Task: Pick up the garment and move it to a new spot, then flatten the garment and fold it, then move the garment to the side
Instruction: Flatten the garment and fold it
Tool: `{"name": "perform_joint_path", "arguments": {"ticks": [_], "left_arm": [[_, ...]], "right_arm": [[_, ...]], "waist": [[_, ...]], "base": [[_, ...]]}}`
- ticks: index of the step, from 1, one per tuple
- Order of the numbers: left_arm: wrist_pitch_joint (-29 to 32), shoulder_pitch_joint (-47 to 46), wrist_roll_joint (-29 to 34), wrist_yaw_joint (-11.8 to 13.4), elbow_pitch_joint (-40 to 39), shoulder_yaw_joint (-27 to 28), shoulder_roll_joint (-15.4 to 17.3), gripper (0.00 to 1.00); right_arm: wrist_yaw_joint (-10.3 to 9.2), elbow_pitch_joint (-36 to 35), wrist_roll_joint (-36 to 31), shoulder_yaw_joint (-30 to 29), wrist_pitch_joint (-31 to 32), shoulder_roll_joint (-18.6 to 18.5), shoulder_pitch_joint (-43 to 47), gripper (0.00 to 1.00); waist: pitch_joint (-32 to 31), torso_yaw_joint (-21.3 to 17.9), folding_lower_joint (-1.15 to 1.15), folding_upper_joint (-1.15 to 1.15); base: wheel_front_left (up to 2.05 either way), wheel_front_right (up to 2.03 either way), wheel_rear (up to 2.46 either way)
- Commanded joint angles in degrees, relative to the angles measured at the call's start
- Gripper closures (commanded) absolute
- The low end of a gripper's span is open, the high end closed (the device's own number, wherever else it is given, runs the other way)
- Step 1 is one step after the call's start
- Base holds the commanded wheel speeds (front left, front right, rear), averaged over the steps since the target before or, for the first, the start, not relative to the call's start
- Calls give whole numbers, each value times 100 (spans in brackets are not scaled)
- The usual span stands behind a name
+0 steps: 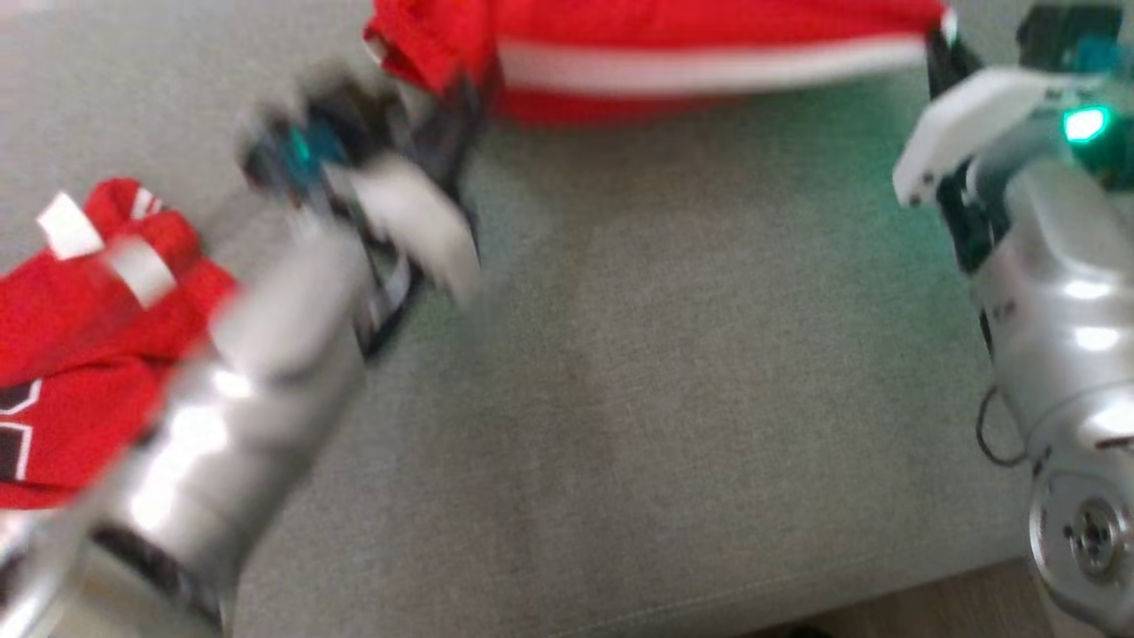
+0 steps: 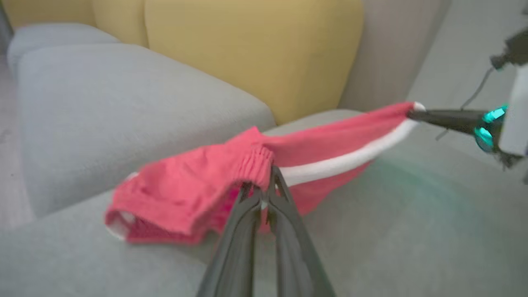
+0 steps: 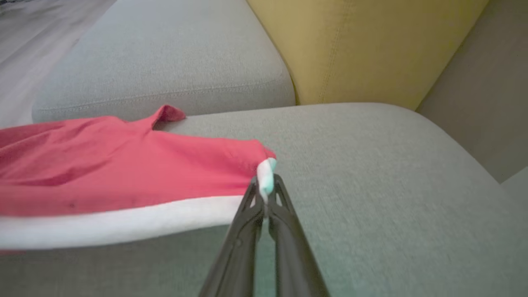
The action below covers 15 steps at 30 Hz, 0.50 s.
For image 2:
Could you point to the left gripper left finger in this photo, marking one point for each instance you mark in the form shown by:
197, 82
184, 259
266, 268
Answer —
235, 247

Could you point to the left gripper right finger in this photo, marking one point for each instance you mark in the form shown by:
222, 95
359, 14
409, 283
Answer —
295, 247

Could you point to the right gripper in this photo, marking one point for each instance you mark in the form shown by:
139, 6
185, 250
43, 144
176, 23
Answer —
513, 123

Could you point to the red shorts with white stripe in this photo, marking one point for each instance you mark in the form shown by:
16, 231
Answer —
185, 194

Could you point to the large grey sofa chaise cushion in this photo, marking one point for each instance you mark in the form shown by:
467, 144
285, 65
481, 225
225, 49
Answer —
412, 231

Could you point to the grey sofa back cushion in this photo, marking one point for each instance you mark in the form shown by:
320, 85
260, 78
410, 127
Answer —
123, 115

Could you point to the large yellow sofa back cushion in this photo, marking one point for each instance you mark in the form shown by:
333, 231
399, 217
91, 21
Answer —
255, 53

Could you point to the small grey sofa seat cushion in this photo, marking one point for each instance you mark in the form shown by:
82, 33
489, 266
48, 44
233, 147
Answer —
53, 35

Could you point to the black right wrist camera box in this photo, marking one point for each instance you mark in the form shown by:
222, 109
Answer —
515, 47

